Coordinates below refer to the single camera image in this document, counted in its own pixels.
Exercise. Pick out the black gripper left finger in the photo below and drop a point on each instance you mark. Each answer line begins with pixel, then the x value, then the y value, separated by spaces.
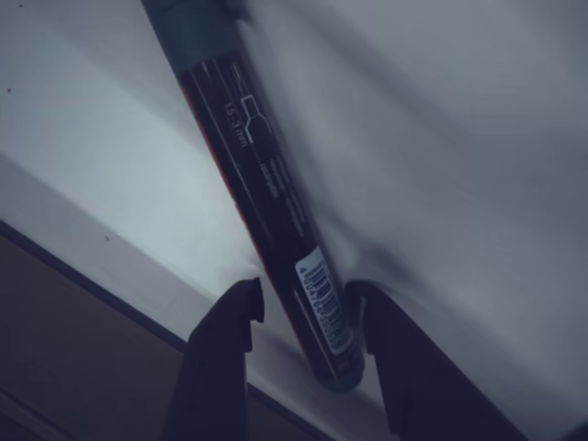
pixel 216 367

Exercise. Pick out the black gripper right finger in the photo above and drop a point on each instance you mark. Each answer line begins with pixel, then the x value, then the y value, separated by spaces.
pixel 422 381

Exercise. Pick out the black marker with green cap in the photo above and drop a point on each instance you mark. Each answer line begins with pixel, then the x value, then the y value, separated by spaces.
pixel 257 184

